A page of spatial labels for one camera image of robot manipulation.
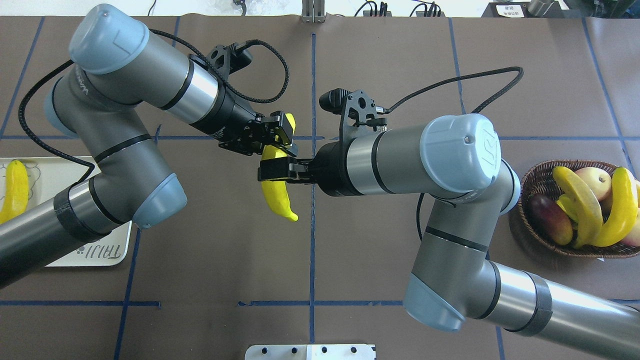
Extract aluminium frame post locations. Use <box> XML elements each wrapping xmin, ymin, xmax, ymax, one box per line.
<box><xmin>301</xmin><ymin>0</ymin><xmax>326</xmax><ymax>24</ymax></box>

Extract white bear print tray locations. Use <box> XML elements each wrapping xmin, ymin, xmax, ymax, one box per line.
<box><xmin>18</xmin><ymin>156</ymin><xmax>133</xmax><ymax>267</ymax></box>

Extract dark red mango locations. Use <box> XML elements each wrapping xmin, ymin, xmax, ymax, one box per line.
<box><xmin>528</xmin><ymin>193</ymin><xmax>574</xmax><ymax>246</ymax></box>

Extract yellow banana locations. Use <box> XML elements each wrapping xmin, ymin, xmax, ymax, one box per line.
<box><xmin>260</xmin><ymin>145</ymin><xmax>298</xmax><ymax>223</ymax></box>

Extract brown wicker basket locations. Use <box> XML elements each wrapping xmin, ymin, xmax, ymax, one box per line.
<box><xmin>508</xmin><ymin>159</ymin><xmax>640</xmax><ymax>259</ymax></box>

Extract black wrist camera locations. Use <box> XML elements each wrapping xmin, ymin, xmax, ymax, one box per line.
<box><xmin>206</xmin><ymin>43</ymin><xmax>253</xmax><ymax>80</ymax></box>
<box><xmin>318</xmin><ymin>88</ymin><xmax>387</xmax><ymax>145</ymax></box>

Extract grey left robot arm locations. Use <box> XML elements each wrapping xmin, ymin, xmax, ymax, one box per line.
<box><xmin>0</xmin><ymin>3</ymin><xmax>297</xmax><ymax>288</ymax></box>

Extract yellow banana basket centre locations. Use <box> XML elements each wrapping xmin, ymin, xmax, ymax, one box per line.
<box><xmin>551</xmin><ymin>166</ymin><xmax>604</xmax><ymax>249</ymax></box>

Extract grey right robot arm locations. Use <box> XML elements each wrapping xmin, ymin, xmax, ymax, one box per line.
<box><xmin>257</xmin><ymin>114</ymin><xmax>639</xmax><ymax>360</ymax></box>

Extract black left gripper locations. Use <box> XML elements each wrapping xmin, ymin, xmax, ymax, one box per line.
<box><xmin>218</xmin><ymin>112</ymin><xmax>298</xmax><ymax>158</ymax></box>

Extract yellow banana basket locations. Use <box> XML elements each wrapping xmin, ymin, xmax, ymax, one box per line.
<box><xmin>551</xmin><ymin>166</ymin><xmax>604</xmax><ymax>249</ymax></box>
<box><xmin>590</xmin><ymin>167</ymin><xmax>639</xmax><ymax>248</ymax></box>

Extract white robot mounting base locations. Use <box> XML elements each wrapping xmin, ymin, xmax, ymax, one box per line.
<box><xmin>244</xmin><ymin>343</ymin><xmax>378</xmax><ymax>360</ymax></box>

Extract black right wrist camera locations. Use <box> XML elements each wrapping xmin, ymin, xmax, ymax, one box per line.
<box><xmin>318</xmin><ymin>88</ymin><xmax>387</xmax><ymax>145</ymax></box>

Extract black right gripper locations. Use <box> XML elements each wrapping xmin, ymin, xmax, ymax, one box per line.
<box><xmin>257</xmin><ymin>156</ymin><xmax>324</xmax><ymax>185</ymax></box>

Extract yellow banana basket right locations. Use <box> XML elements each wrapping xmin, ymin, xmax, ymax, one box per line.
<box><xmin>590</xmin><ymin>167</ymin><xmax>639</xmax><ymax>248</ymax></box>

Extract pale yellow apple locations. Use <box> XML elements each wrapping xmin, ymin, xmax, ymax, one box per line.
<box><xmin>574</xmin><ymin>166</ymin><xmax>612</xmax><ymax>202</ymax></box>

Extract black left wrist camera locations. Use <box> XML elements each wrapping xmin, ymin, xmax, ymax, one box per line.
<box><xmin>206</xmin><ymin>43</ymin><xmax>253</xmax><ymax>80</ymax></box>

